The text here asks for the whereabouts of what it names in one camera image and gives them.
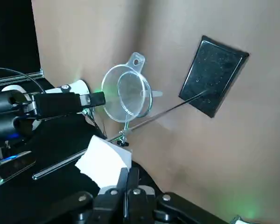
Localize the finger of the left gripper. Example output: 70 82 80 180
34 91 105 117
25 109 84 122

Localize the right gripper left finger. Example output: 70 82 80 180
21 167 129 224

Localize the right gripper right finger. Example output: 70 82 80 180
128 167 229 224

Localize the white filter paper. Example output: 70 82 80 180
74 135 133 189

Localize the clear funnel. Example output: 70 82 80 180
101 52 163 123

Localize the aluminium table edge rail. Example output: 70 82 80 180
0 70 44 86

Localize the metal ring stand black base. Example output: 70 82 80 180
32 35 250 181

